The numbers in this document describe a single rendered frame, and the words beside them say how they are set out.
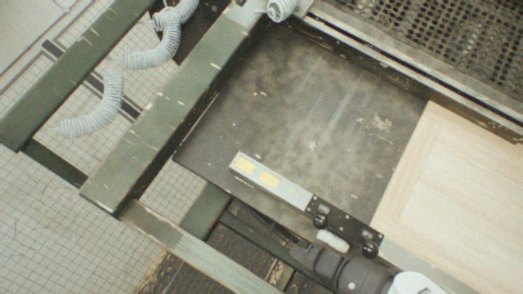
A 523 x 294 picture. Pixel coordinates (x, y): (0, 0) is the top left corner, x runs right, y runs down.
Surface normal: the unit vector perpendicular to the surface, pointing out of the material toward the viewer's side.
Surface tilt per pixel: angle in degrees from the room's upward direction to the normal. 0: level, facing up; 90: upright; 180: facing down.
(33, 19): 90
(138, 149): 58
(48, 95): 90
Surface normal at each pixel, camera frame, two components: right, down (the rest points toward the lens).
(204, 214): 0.07, -0.36
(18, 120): 0.52, -0.04
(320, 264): -0.40, -0.57
